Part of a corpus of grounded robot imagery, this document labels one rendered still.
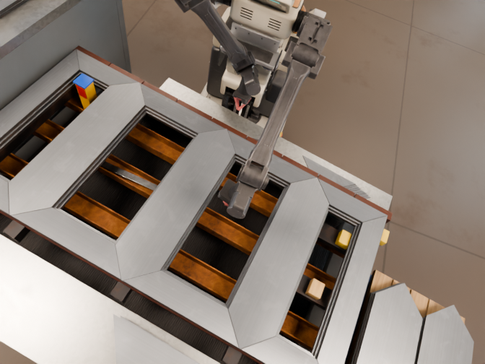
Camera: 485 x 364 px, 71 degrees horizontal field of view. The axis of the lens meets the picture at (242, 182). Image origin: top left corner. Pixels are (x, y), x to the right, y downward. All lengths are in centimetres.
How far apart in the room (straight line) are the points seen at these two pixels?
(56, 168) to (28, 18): 60
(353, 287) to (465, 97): 289
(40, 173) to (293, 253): 98
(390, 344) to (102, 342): 99
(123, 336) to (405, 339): 97
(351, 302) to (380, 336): 15
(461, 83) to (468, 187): 122
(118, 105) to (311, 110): 176
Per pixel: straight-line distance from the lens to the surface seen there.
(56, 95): 166
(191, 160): 139
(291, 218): 136
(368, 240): 147
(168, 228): 127
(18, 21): 167
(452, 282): 279
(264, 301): 125
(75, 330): 134
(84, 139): 148
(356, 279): 139
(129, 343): 127
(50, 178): 142
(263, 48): 160
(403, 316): 146
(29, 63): 170
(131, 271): 123
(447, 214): 300
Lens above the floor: 205
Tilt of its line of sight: 60 degrees down
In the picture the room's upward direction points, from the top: 22 degrees clockwise
